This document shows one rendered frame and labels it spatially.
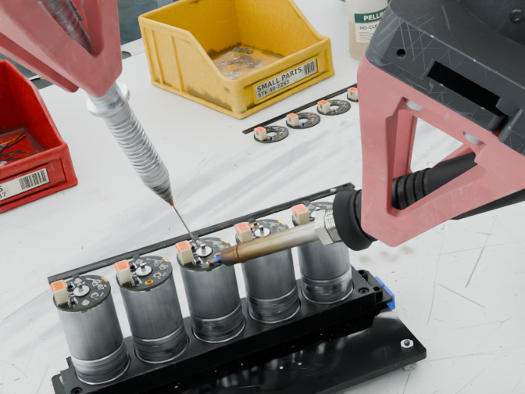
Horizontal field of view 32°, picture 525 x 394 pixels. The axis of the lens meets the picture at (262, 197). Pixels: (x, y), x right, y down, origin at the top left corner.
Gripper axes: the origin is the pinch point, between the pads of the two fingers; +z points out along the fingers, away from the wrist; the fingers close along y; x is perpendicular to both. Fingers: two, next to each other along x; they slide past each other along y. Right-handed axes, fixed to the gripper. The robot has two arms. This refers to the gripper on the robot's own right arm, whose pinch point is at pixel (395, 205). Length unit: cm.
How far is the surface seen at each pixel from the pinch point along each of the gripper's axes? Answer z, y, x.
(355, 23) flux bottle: 13.2, -36.9, -9.2
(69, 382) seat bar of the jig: 14.0, 4.6, -8.2
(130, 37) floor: 155, -223, -102
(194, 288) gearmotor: 9.1, 0.5, -5.6
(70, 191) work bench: 22.2, -13.5, -18.4
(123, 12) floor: 164, -248, -117
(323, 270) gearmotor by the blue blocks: 7.8, -3.5, -1.2
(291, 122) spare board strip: 16.1, -24.8, -8.7
